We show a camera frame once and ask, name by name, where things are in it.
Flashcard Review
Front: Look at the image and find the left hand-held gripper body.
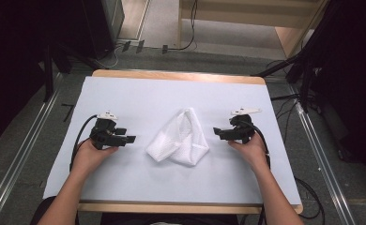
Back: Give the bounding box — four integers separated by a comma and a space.
89, 111, 124, 150

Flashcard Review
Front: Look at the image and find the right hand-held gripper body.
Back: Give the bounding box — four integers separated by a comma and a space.
224, 107, 263, 144

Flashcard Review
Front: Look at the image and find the white mesh laundry bag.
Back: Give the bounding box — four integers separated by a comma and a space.
145, 107, 211, 167

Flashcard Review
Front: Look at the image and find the person's right hand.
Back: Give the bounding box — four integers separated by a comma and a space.
227, 132, 271, 173

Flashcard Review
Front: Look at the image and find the person's left hand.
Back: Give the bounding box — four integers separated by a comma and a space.
70, 139, 120, 180

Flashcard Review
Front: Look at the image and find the white table sheet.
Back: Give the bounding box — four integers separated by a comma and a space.
42, 76, 302, 206

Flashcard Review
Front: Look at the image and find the wooden table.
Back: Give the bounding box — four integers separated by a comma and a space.
77, 68, 304, 216

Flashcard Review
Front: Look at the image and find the black metal stand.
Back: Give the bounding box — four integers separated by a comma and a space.
42, 43, 56, 103

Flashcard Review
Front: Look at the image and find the black tripod stand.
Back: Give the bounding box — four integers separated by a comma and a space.
251, 0, 340, 111

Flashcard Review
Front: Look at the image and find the person's dark clothing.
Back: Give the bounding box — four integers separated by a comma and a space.
99, 213, 240, 225

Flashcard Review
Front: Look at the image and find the black cabinet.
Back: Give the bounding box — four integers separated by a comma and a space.
81, 0, 126, 61

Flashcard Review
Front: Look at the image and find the light wooden furniture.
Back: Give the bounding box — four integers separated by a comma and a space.
177, 0, 329, 59

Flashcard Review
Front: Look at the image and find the dark curtain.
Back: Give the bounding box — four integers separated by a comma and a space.
0, 0, 90, 150
309, 0, 366, 186

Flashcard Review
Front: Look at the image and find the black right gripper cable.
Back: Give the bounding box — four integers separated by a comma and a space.
246, 120, 272, 171

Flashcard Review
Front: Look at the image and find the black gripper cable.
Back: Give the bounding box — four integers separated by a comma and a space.
246, 120, 272, 171
69, 113, 99, 173

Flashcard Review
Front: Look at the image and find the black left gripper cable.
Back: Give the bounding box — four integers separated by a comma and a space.
69, 113, 99, 173

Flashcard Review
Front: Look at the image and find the white floor cable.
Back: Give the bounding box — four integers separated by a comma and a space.
101, 43, 125, 69

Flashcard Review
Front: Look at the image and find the metal floor rail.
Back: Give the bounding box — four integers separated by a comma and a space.
288, 83, 358, 225
0, 73, 64, 225

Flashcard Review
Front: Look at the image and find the black looped floor cable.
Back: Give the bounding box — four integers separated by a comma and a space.
293, 176, 326, 220

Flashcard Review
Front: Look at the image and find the black hanging cable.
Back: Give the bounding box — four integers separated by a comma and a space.
167, 0, 200, 52

